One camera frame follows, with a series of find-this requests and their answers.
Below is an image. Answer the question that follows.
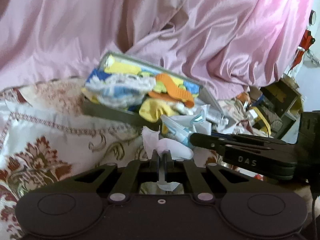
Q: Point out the white face mask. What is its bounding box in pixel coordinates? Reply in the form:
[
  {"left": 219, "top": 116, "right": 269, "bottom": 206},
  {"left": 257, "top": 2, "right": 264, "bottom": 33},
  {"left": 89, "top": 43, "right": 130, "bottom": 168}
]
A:
[{"left": 140, "top": 126, "right": 194, "bottom": 195}]

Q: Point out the yellow sock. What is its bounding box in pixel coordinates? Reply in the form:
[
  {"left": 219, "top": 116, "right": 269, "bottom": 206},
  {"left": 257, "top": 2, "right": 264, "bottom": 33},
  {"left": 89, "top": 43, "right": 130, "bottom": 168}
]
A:
[{"left": 138, "top": 98, "right": 179, "bottom": 134}]

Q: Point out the orange sock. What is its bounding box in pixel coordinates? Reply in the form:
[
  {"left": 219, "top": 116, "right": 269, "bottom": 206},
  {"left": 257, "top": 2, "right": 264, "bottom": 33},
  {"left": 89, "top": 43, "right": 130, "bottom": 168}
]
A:
[{"left": 148, "top": 73, "right": 194, "bottom": 108}]

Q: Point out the white patterned sock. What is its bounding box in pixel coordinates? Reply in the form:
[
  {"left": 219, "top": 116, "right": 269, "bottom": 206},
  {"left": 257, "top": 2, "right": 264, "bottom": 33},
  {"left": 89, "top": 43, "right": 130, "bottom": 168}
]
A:
[{"left": 85, "top": 73, "right": 156, "bottom": 109}]

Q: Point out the grey socks pair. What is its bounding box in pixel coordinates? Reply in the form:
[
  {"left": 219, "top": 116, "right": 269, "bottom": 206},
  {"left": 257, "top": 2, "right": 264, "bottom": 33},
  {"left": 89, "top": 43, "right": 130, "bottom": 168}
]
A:
[{"left": 172, "top": 105, "right": 229, "bottom": 135}]

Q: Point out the wooden shelf unit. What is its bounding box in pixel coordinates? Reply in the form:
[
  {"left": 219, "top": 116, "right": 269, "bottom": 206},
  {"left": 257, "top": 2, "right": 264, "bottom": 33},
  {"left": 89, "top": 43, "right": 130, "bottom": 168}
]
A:
[{"left": 260, "top": 74, "right": 303, "bottom": 139}]

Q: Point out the orange plush toy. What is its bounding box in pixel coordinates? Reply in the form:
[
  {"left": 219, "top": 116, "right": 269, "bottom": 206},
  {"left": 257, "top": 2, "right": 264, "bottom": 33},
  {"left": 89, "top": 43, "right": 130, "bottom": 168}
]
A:
[{"left": 236, "top": 92, "right": 251, "bottom": 104}]

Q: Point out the grey tray with cartoon liner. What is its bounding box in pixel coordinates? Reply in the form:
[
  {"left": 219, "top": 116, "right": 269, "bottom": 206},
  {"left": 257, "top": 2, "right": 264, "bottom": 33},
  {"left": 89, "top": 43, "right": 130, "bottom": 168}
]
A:
[{"left": 81, "top": 51, "right": 229, "bottom": 127}]

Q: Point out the floral bed sheet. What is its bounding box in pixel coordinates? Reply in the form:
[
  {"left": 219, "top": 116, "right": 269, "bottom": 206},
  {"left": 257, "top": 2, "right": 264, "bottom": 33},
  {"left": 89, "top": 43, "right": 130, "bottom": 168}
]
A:
[{"left": 0, "top": 77, "right": 266, "bottom": 240}]

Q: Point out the red orange hanging cloth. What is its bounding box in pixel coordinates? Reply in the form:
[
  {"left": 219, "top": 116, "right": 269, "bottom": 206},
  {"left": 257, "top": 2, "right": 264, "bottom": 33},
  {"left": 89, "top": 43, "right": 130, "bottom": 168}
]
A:
[{"left": 290, "top": 30, "right": 316, "bottom": 70}]

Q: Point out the pink satin curtain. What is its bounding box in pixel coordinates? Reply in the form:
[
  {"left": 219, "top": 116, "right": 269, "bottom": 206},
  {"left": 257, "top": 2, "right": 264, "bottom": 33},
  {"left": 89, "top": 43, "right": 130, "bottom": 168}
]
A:
[{"left": 1, "top": 0, "right": 313, "bottom": 99}]

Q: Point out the black wire basket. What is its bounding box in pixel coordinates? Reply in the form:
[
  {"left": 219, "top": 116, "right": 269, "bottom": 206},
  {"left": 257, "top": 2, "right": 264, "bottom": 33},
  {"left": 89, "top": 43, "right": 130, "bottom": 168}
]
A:
[{"left": 258, "top": 106, "right": 283, "bottom": 138}]

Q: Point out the round wall clock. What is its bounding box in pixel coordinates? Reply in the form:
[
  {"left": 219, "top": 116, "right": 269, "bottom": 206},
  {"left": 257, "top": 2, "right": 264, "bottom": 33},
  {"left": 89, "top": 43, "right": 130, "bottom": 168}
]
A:
[{"left": 309, "top": 10, "right": 317, "bottom": 25}]

